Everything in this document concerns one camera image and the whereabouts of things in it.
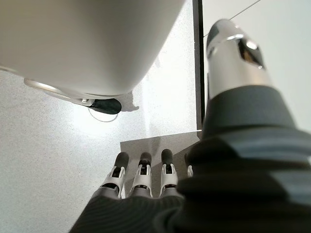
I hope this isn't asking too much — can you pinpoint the right robot hand dark palm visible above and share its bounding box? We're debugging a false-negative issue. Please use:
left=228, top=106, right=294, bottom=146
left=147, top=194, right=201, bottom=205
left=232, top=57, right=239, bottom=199
left=69, top=18, right=311, bottom=233

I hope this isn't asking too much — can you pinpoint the dark cabinet toe kick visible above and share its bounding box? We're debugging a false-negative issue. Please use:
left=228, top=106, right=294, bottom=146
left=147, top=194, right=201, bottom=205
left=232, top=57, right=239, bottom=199
left=191, top=0, right=206, bottom=132

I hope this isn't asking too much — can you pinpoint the right robot foot dark toe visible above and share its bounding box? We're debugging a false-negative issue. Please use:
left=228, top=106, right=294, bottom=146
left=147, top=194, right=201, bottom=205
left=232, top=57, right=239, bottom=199
left=23, top=77, right=122, bottom=115

